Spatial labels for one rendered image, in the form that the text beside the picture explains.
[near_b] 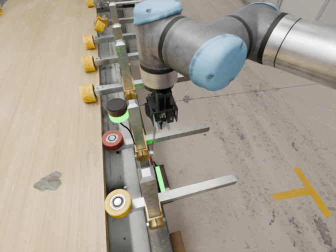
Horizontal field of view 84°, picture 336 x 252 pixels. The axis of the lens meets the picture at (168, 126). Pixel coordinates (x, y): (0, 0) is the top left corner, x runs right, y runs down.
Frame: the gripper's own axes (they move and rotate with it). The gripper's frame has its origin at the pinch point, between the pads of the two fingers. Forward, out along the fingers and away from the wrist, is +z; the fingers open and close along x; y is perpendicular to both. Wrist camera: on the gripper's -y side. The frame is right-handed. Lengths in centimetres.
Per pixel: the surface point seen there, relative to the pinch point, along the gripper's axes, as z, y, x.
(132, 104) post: -9.8, -1.9, -7.9
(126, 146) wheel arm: 15.7, -5.4, -13.6
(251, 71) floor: 101, -146, 160
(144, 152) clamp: 13.9, 0.7, -7.1
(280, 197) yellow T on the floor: 101, 14, 91
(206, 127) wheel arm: 14.8, -5.5, 21.6
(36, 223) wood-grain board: 10.8, 18.2, -41.3
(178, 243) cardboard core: 93, 24, 4
